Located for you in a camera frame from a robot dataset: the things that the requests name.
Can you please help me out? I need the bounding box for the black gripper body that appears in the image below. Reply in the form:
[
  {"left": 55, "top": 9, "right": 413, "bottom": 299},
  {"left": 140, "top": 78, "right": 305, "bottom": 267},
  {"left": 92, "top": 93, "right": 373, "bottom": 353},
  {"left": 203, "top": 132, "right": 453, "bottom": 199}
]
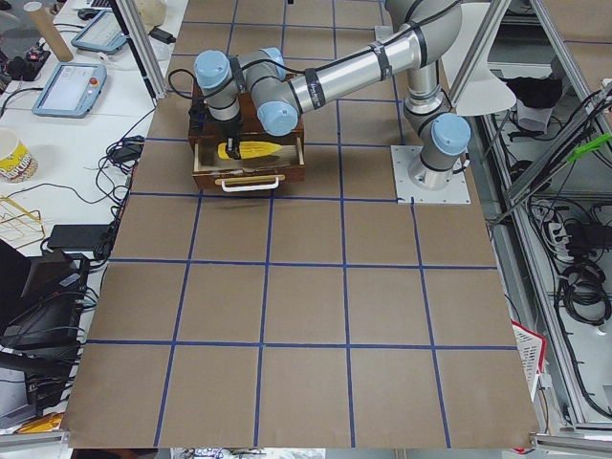
[{"left": 218, "top": 116, "right": 243, "bottom": 142}]

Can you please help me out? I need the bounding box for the yellow plastic corn cob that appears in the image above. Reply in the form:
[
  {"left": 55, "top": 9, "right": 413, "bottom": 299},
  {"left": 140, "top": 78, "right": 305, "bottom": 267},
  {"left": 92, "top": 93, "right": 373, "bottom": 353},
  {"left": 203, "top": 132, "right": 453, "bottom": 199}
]
[{"left": 217, "top": 141, "right": 282, "bottom": 161}]

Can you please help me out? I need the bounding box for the wooden drawer with white handle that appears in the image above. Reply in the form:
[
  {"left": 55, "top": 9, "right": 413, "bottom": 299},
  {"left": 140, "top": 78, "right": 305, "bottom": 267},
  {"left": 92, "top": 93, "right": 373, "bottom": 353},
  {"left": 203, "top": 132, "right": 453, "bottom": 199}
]
[{"left": 192, "top": 134, "right": 305, "bottom": 192}]

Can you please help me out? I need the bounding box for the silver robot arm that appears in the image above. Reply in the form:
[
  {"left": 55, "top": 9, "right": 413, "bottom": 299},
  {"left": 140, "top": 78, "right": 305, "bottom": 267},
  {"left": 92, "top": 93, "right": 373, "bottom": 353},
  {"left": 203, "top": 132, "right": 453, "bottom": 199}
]
[{"left": 194, "top": 1, "right": 469, "bottom": 175}]

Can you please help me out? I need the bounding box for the dark wooden drawer cabinet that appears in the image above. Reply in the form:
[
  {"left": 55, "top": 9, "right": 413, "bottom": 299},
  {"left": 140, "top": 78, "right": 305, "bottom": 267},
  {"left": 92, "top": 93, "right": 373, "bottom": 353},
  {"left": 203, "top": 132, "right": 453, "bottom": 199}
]
[{"left": 187, "top": 81, "right": 305, "bottom": 146}]

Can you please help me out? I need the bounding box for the far teach pendant tablet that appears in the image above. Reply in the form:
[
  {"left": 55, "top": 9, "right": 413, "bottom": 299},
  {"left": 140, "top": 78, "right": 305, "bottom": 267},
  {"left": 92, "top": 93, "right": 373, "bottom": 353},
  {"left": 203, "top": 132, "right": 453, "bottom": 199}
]
[{"left": 71, "top": 11, "right": 126, "bottom": 55}]

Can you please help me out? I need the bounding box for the teach pendant tablet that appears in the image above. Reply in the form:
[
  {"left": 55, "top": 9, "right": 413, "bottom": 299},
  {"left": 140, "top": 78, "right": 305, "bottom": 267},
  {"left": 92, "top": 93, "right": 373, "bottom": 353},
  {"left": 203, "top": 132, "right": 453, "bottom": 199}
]
[
  {"left": 32, "top": 63, "right": 107, "bottom": 119},
  {"left": 71, "top": 11, "right": 126, "bottom": 55}
]

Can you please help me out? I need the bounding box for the near teach pendant tablet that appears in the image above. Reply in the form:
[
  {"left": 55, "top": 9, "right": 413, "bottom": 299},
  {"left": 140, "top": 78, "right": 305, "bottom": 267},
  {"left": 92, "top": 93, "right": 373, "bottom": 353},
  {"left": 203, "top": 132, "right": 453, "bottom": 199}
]
[{"left": 32, "top": 63, "right": 107, "bottom": 119}]

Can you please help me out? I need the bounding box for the black power adapter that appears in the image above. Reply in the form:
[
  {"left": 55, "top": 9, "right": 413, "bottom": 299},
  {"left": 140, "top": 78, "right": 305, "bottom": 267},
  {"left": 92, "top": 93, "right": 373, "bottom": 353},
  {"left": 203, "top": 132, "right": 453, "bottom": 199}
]
[{"left": 47, "top": 224, "right": 109, "bottom": 251}]

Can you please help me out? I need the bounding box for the cardboard tube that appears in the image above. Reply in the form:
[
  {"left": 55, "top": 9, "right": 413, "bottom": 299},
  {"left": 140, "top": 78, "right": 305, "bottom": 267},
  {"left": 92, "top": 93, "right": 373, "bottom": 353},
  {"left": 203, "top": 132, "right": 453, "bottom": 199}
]
[{"left": 23, "top": 1, "right": 74, "bottom": 62}]

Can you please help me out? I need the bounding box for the paper popcorn cup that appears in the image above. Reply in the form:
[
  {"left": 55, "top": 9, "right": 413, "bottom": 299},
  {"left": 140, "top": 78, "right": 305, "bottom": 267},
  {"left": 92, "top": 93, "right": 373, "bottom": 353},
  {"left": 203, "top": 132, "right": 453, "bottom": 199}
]
[{"left": 1, "top": 127, "right": 38, "bottom": 183}]

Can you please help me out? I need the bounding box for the white perforated basket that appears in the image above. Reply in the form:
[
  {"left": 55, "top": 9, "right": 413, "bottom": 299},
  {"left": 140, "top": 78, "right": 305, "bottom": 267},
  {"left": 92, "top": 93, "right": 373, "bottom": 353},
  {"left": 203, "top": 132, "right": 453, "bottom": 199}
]
[{"left": 512, "top": 320, "right": 547, "bottom": 399}]

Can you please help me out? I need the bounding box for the green plastic clamp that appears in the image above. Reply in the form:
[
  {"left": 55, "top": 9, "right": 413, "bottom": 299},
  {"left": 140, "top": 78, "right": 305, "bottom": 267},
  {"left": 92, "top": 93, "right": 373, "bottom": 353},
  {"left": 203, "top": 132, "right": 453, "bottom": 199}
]
[{"left": 567, "top": 133, "right": 612, "bottom": 163}]

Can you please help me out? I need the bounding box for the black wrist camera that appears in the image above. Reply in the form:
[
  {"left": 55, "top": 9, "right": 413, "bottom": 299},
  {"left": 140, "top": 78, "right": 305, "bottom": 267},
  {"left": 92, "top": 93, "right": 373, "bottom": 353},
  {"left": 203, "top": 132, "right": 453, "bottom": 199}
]
[{"left": 188, "top": 98, "right": 208, "bottom": 131}]

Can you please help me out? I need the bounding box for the aluminium frame post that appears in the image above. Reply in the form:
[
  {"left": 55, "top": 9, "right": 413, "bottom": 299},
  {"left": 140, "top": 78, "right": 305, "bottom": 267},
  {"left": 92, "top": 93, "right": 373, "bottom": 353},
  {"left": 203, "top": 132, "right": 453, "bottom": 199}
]
[{"left": 110, "top": 0, "right": 167, "bottom": 100}]

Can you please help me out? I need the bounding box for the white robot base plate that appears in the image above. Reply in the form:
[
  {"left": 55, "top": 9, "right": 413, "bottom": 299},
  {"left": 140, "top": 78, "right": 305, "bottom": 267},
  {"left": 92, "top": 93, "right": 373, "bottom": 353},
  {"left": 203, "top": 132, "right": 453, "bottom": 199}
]
[{"left": 390, "top": 145, "right": 470, "bottom": 206}]

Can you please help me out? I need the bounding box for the gold wire rack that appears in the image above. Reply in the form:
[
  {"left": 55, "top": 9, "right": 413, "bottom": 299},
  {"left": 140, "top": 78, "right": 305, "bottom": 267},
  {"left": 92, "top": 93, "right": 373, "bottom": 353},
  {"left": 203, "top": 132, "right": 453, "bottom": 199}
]
[{"left": 1, "top": 196, "right": 46, "bottom": 249}]

